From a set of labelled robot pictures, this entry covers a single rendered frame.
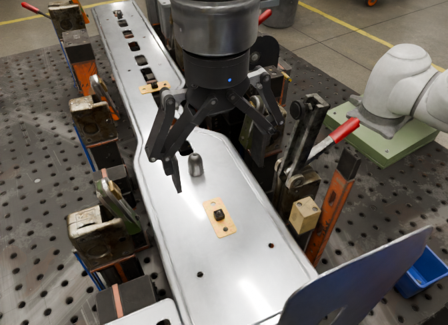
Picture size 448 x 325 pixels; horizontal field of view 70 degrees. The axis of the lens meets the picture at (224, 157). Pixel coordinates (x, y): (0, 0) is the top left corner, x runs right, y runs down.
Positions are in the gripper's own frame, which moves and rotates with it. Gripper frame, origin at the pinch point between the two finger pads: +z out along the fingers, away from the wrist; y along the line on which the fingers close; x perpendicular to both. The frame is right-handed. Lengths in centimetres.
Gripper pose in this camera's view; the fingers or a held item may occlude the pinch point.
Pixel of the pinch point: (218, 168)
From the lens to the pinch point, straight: 49.4
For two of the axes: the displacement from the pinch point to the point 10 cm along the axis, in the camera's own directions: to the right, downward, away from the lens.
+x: 4.0, 6.5, -6.5
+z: 0.0, 7.1, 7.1
